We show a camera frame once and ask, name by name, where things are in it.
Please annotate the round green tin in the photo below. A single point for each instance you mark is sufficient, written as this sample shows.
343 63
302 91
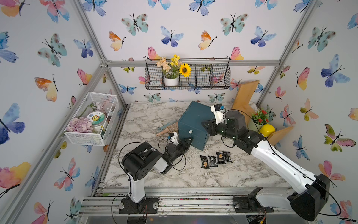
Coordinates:
97 118

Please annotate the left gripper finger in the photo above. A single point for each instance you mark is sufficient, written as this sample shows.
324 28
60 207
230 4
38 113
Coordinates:
187 147
185 141

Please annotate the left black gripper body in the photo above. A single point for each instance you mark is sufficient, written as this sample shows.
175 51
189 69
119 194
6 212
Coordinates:
178 150

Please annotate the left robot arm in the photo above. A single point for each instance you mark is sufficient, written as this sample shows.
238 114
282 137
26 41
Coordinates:
142 159

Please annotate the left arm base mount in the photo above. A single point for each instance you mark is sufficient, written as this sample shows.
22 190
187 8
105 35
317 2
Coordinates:
148 205

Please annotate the pink artificial flowers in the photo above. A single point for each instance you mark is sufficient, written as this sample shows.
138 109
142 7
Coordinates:
80 125

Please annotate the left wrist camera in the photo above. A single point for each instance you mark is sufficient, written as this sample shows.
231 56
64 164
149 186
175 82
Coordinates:
174 138

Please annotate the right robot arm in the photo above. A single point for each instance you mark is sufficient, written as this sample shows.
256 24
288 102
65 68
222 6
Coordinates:
310 192

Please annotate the green pot red flowers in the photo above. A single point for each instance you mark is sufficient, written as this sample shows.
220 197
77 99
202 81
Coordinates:
258 120

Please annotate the black cookie packet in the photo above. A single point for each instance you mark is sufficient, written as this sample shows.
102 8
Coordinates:
220 158
204 162
227 156
213 162

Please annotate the wooden zigzag shelf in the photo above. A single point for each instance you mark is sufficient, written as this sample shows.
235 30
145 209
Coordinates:
241 103

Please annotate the yellow canister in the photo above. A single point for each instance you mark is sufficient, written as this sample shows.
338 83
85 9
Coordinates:
267 129

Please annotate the white mesh wall basket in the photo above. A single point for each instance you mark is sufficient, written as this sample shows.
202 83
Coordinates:
106 103

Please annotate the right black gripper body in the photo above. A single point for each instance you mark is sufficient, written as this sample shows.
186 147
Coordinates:
223 129

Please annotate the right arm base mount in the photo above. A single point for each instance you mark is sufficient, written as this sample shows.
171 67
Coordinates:
249 204

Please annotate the small wooden dustpan brush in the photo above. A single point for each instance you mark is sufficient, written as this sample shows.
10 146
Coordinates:
170 127

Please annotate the teal drawer cabinet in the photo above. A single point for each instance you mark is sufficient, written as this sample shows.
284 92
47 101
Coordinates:
190 126

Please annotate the white flower pot with sunflower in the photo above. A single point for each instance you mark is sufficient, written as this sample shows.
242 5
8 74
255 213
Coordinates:
171 70

